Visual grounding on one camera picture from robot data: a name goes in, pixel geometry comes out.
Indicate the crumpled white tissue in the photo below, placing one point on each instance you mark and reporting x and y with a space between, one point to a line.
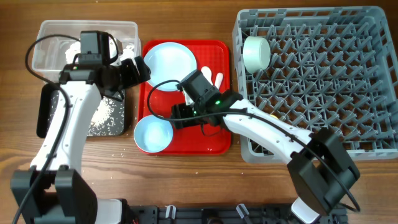
128 53
72 51

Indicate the grey dishwasher rack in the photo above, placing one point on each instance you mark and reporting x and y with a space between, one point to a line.
331 67

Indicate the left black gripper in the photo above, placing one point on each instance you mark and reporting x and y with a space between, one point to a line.
132 77

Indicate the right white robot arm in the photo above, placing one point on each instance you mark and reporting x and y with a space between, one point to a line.
320 168

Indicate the light blue small bowl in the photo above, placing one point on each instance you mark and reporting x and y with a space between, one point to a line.
153 135

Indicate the black food waste tray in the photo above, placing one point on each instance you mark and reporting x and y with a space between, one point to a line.
48 105

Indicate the white plastic fork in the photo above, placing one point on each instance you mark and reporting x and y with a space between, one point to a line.
219 80

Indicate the white plastic spoon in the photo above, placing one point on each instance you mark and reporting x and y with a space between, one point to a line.
206 71

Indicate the light blue plate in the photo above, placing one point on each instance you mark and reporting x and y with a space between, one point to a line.
169 61

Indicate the green bowl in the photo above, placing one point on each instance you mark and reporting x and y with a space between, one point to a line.
256 54

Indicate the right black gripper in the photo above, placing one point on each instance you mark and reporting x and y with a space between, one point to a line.
180 111

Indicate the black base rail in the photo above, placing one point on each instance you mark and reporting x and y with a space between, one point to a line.
266 214

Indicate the rice and food scraps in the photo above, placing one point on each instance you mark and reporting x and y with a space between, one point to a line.
108 119

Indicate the clear plastic waste bin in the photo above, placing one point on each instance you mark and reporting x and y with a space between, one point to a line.
49 55

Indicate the red serving tray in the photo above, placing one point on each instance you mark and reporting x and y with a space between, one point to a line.
194 140

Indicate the crumpled white tissue left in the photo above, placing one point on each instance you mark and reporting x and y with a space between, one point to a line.
72 51

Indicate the crumpled white tissue right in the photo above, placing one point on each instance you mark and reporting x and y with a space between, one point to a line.
128 53

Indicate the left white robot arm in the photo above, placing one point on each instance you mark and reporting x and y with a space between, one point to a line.
52 190

